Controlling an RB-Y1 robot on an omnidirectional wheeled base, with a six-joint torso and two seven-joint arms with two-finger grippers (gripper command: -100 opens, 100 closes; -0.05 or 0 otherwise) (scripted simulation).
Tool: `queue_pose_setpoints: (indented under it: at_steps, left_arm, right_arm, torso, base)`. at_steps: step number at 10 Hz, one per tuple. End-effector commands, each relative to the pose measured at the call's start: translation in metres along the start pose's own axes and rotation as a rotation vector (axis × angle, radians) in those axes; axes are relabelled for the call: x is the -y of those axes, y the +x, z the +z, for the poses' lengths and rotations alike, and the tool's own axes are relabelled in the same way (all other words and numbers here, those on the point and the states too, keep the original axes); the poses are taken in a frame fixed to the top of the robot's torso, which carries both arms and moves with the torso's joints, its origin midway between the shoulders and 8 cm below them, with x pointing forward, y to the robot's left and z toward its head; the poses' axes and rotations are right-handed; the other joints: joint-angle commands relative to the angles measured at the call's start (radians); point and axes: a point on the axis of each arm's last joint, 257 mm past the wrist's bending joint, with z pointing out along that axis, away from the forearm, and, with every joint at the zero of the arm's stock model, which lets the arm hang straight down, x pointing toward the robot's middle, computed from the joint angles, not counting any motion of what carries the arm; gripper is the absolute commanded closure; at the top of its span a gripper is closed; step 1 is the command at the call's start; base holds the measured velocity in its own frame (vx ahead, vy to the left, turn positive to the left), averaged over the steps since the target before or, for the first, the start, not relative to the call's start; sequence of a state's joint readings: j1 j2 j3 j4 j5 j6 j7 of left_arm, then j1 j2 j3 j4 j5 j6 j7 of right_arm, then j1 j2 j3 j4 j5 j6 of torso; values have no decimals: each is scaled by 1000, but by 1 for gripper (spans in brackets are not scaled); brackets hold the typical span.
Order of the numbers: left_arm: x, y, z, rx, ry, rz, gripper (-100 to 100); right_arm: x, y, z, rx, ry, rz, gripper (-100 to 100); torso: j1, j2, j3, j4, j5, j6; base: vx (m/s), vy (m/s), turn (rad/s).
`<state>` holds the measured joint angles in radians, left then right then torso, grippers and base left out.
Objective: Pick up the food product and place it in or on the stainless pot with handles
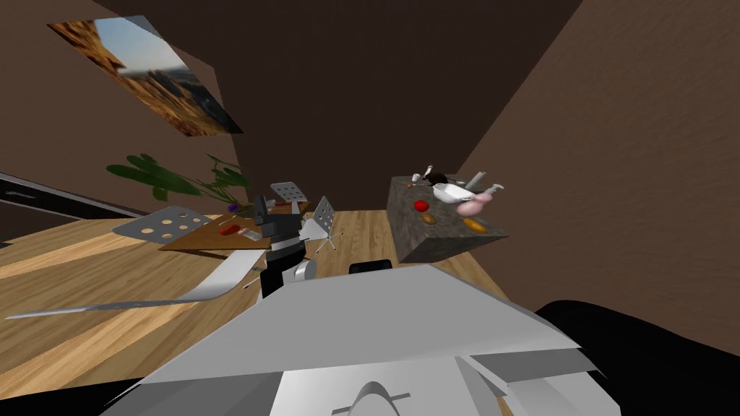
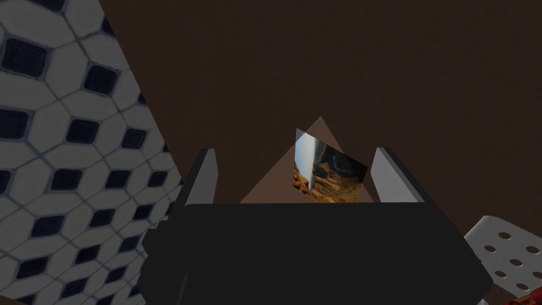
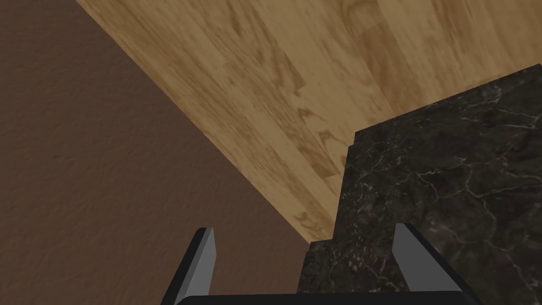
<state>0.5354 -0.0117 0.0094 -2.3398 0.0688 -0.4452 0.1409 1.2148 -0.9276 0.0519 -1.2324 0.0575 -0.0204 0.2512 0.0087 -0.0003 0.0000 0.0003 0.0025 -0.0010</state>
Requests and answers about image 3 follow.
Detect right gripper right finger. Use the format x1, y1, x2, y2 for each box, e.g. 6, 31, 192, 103
391, 222, 476, 305

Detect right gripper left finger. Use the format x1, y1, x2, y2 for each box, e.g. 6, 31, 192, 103
160, 227, 216, 305

